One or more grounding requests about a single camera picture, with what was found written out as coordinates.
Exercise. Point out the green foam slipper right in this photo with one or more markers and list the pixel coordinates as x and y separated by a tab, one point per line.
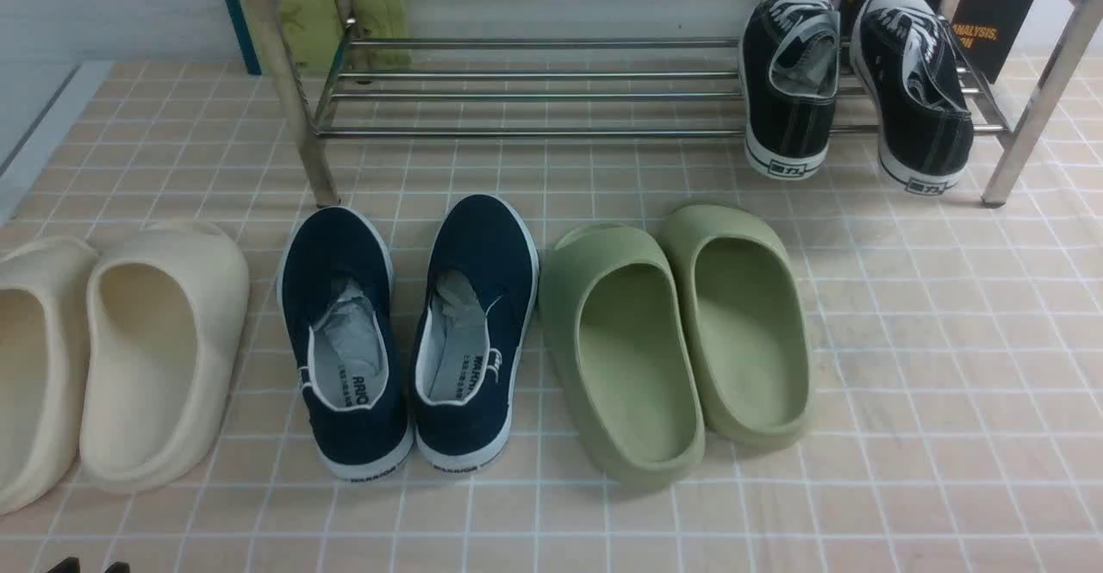
743	322

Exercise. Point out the green foam slipper left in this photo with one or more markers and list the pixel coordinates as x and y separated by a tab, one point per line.
609	312

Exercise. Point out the navy slip-on shoe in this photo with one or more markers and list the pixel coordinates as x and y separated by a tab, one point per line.
334	289
482	282

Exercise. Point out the black book orange text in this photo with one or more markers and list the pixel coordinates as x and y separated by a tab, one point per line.
987	29

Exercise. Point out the green foam slipper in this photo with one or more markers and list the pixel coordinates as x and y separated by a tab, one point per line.
743	322
609	312

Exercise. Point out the chrome metal shoe rack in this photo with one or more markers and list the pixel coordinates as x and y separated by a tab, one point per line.
311	124

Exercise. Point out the black canvas sneaker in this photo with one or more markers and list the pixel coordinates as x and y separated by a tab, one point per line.
789	73
904	58

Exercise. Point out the cream foam slipper left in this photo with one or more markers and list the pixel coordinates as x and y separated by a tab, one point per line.
45	348

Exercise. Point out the black canvas sneaker right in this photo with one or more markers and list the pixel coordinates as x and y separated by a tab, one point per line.
904	58

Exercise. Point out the black canvas sneaker left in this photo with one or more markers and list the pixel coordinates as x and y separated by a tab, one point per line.
789	73

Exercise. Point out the cream foam slipper right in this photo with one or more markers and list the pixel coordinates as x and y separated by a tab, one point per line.
166	309

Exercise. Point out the cream foam slipper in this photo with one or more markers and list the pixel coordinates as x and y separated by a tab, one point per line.
45	348
166	309

